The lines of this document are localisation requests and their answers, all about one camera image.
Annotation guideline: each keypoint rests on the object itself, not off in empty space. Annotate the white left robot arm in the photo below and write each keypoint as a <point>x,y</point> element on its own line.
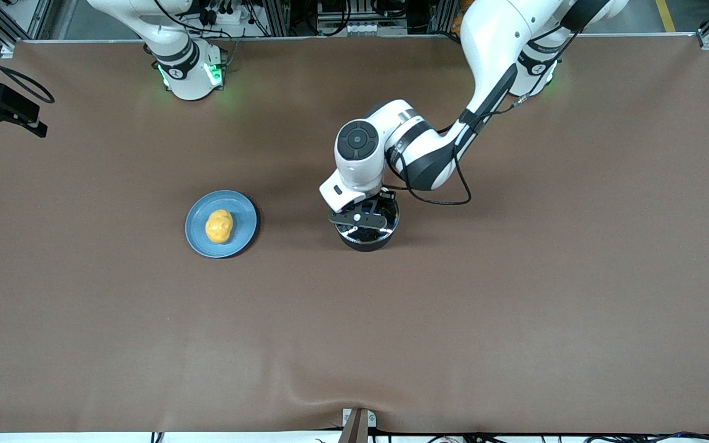
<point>490,37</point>

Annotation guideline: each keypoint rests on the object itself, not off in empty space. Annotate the blue round plate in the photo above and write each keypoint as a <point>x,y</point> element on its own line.
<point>234,209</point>

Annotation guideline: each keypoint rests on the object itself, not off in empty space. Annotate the brown table mat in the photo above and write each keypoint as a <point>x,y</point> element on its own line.
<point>145,338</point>

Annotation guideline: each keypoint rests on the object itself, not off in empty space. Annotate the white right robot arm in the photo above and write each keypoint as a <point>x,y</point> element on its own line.
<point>185,74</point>

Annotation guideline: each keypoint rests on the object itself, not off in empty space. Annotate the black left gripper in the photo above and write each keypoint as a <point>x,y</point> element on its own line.
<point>384,202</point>

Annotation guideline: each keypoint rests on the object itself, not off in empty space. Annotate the yellow potato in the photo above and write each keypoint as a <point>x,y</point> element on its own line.
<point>219,226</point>

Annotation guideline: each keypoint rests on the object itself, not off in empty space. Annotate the metal table clamp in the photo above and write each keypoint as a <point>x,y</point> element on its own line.
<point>357,427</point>

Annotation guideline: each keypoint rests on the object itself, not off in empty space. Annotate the white power strip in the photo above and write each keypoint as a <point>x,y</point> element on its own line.
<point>222,13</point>

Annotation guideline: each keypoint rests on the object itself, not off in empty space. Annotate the glass lid blue knob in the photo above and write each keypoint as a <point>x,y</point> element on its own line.
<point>354,232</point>

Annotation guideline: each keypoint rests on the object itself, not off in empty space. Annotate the grey equipment rack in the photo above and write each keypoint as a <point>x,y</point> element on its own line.
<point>360,15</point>

